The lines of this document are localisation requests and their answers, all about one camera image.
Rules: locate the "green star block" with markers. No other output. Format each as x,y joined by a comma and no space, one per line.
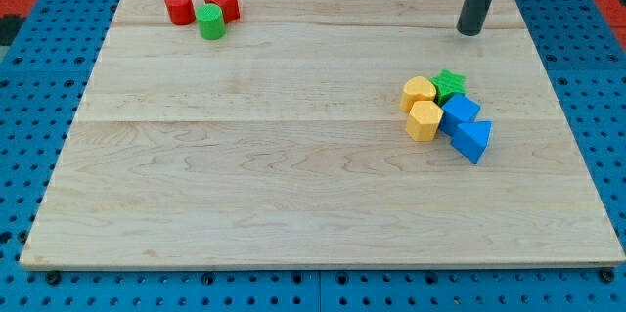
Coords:
447,84

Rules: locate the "red star block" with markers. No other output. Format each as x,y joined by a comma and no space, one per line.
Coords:
230,9

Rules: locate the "light wooden board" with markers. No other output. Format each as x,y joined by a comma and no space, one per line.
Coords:
282,146

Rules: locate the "yellow hexagon block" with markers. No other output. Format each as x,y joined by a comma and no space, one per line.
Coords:
423,121

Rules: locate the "yellow heart block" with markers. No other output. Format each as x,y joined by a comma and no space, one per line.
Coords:
417,88

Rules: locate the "blue cube block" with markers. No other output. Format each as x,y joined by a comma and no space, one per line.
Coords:
458,109

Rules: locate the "green cylinder block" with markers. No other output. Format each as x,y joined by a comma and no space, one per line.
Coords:
210,21

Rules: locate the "blue triangle block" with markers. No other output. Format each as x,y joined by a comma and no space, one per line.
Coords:
471,139

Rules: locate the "red cylinder block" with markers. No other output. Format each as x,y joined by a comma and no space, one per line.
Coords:
181,12

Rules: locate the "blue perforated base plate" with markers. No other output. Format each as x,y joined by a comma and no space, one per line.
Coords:
42,79

